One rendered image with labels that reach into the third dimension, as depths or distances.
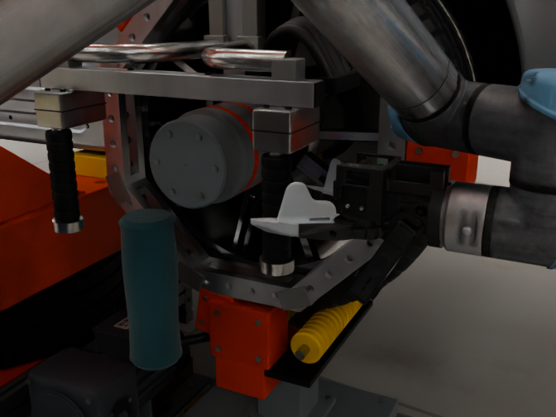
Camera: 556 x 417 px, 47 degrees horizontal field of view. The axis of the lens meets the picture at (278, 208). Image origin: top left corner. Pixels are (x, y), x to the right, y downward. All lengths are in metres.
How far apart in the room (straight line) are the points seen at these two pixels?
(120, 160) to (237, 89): 0.43
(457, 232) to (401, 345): 1.51
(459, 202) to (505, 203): 0.04
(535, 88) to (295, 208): 0.26
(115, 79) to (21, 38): 0.64
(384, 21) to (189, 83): 0.32
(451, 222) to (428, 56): 0.17
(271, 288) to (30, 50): 0.85
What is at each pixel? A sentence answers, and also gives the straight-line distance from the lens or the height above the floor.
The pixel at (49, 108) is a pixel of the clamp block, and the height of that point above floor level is 0.93.
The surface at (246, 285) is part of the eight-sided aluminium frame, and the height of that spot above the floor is 0.61.
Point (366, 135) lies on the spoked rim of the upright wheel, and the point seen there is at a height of 0.86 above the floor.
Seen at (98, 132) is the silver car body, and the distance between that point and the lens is 1.49.
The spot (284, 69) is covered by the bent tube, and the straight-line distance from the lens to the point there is 0.76.
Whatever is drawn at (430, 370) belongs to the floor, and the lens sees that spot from 2.06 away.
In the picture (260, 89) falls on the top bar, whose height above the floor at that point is 0.97.
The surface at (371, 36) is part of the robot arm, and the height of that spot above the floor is 1.04.
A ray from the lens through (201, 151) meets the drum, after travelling 0.88.
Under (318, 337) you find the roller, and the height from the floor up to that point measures 0.53.
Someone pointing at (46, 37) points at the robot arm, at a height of 1.06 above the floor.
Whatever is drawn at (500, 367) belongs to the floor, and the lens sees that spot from 2.13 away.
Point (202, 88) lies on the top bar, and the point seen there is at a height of 0.96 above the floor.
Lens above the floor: 1.07
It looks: 18 degrees down
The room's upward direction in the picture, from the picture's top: straight up
